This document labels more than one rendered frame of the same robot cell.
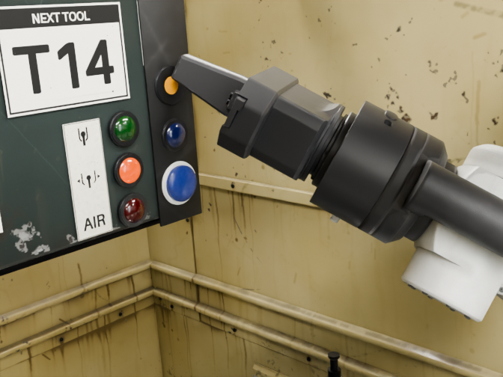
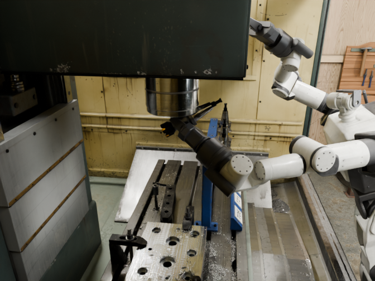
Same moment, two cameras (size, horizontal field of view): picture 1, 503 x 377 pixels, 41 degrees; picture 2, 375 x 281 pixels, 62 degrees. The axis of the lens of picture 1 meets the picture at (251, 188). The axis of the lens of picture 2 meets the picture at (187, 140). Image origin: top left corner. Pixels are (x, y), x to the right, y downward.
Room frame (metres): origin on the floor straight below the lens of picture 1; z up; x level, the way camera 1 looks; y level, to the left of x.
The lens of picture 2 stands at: (-0.28, 0.92, 1.75)
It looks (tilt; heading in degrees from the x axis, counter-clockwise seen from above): 23 degrees down; 323
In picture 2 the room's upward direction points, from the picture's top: straight up
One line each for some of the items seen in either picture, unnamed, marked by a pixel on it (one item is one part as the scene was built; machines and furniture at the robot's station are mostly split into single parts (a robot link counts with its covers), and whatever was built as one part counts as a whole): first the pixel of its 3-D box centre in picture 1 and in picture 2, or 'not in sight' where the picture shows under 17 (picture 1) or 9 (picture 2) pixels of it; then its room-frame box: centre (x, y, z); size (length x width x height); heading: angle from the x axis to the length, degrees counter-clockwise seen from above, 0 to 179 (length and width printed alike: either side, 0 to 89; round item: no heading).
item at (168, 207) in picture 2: not in sight; (168, 205); (0.71, 0.28, 0.93); 0.26 x 0.05 x 0.06; 140
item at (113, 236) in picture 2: not in sight; (128, 246); (0.54, 0.57, 0.97); 0.13 x 0.03 x 0.15; 45
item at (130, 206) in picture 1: (133, 210); not in sight; (0.50, 0.09, 1.60); 0.02 x 0.01 x 0.02; 135
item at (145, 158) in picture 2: not in sight; (195, 194); (0.93, -0.05, 0.75); 0.89 x 0.70 x 0.26; 45
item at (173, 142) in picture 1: (175, 135); not in sight; (0.53, 0.06, 1.66); 0.02 x 0.01 x 0.02; 135
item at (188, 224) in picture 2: not in sight; (188, 222); (0.51, 0.32, 0.97); 0.13 x 0.03 x 0.15; 135
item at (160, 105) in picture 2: not in sight; (172, 90); (0.47, 0.41, 1.52); 0.16 x 0.16 x 0.12
